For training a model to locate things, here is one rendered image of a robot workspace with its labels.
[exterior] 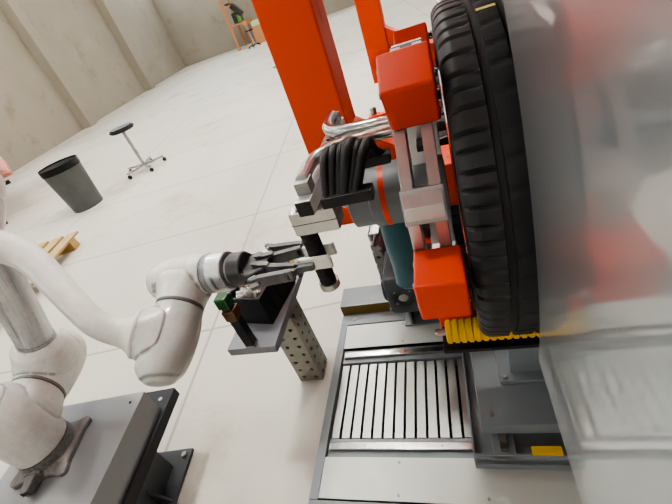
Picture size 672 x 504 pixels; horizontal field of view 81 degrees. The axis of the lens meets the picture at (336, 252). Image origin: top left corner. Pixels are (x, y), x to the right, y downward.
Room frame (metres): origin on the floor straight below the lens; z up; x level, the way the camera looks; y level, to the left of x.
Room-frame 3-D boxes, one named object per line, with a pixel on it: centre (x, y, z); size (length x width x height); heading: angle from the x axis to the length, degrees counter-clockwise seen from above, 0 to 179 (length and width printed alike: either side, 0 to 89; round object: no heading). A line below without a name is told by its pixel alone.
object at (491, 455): (0.68, -0.40, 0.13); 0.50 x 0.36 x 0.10; 159
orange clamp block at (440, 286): (0.45, -0.13, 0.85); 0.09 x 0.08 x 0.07; 159
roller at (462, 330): (0.60, -0.29, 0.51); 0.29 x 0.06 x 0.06; 69
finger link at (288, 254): (0.72, 0.11, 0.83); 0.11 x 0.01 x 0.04; 80
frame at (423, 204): (0.74, -0.24, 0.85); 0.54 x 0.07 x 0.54; 159
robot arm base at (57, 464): (0.83, 1.02, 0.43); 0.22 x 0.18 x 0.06; 173
